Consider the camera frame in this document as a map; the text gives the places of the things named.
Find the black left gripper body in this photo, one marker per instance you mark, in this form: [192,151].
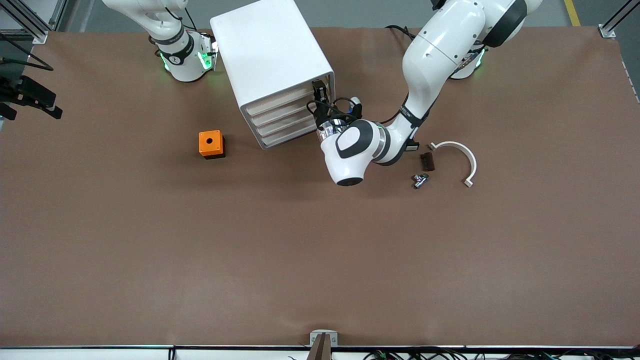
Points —
[323,118]

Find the white plastic drawer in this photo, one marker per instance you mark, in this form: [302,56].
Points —
[285,110]
[295,131]
[290,121]
[280,100]

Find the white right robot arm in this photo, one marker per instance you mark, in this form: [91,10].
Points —
[180,55]

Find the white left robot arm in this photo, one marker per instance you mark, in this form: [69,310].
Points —
[440,50]

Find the white drawer cabinet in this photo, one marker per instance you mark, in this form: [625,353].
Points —
[270,55]

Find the brown terminal block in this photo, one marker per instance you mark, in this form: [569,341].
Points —
[427,162]

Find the silver metal fitting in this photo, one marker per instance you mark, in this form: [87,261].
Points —
[420,180]

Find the white curved plastic clamp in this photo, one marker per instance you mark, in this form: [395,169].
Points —
[472,162]

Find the brown mounting bar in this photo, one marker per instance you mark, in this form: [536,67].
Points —
[321,350]

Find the aluminium frame profile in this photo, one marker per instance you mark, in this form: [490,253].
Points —
[30,20]
[612,25]

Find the orange button enclosure box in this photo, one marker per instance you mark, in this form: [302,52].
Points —
[210,142]

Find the grey metal bracket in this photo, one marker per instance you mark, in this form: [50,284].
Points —
[315,336]

